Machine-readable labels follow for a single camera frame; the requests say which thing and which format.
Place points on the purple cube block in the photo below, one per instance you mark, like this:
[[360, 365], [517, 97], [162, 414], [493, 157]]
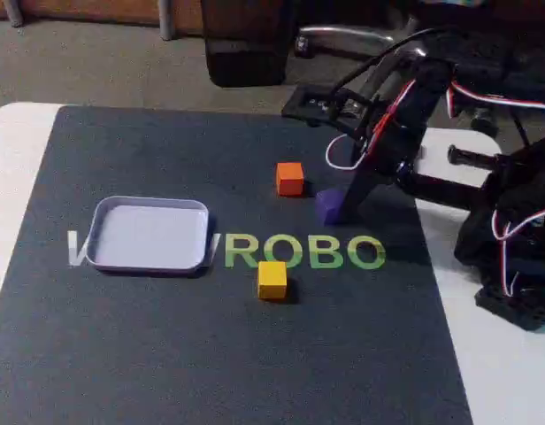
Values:
[[326, 207]]

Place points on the orange cube block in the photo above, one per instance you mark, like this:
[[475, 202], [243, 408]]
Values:
[[289, 179]]

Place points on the black mat with ROBO print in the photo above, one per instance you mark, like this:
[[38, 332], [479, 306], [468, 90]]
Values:
[[210, 345]]

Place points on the grey metal table leg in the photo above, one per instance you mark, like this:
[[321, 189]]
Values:
[[167, 20], [13, 13]]

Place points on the white rectangular tray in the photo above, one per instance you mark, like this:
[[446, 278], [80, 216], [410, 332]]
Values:
[[148, 234]]

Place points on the black table clamp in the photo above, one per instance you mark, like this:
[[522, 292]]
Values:
[[440, 183]]

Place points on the yellow cube block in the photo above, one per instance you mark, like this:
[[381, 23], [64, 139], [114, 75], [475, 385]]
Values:
[[271, 281]]

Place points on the black gripper camera mount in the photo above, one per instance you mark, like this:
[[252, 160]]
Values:
[[308, 104]]

